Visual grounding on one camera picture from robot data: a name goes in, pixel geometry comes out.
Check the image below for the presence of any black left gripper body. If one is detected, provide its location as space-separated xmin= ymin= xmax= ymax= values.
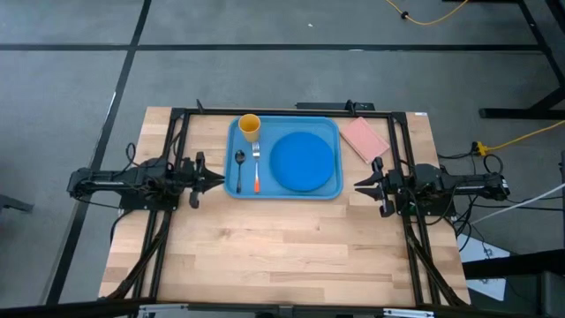
xmin=179 ymin=151 xmax=207 ymax=209

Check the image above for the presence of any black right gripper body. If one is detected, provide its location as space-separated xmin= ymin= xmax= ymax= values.
xmin=372 ymin=156 xmax=403 ymax=218

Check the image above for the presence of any black spoon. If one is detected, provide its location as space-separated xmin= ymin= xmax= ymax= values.
xmin=234 ymin=149 xmax=247 ymax=195

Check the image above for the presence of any silver fork orange handle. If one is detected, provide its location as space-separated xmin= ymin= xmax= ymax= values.
xmin=251 ymin=141 xmax=262 ymax=194

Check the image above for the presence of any yellow plastic cup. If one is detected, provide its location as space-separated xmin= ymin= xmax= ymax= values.
xmin=237 ymin=113 xmax=262 ymax=144

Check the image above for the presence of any blue round plate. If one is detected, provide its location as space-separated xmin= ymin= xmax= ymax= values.
xmin=268 ymin=131 xmax=335 ymax=193

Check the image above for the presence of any light blue plastic tray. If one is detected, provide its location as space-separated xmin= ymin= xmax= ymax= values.
xmin=222 ymin=115 xmax=344 ymax=201

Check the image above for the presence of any pink sponge cloth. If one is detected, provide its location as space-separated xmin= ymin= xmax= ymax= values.
xmin=339 ymin=116 xmax=391 ymax=165

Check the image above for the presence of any white paper sheet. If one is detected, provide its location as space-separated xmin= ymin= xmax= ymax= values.
xmin=456 ymin=232 xmax=511 ymax=302

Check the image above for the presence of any black floor beam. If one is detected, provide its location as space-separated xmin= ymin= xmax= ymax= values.
xmin=461 ymin=248 xmax=565 ymax=280

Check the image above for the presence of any dark grey furniture foot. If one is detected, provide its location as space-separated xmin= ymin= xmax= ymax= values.
xmin=0 ymin=193 xmax=34 ymax=214

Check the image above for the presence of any black metal stand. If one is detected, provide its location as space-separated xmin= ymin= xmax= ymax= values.
xmin=442 ymin=0 xmax=565 ymax=120

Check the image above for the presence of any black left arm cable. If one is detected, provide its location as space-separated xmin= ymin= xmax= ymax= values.
xmin=124 ymin=141 xmax=139 ymax=168

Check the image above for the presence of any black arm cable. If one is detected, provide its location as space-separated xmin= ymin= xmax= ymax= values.
xmin=124 ymin=141 xmax=139 ymax=168
xmin=481 ymin=152 xmax=505 ymax=176

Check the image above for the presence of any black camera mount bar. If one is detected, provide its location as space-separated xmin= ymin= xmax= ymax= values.
xmin=295 ymin=99 xmax=376 ymax=112

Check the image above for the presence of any black metal table frame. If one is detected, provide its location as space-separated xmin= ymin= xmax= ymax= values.
xmin=99 ymin=104 xmax=471 ymax=308

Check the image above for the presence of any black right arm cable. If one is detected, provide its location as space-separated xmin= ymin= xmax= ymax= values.
xmin=481 ymin=152 xmax=505 ymax=176

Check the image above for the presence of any white cable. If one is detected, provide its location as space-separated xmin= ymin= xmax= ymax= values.
xmin=470 ymin=182 xmax=565 ymax=224

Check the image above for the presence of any yellow cable with plug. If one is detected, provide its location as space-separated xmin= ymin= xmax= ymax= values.
xmin=474 ymin=119 xmax=565 ymax=156

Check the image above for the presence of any yellow cable with black clip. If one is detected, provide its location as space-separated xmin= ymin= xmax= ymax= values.
xmin=384 ymin=0 xmax=470 ymax=27

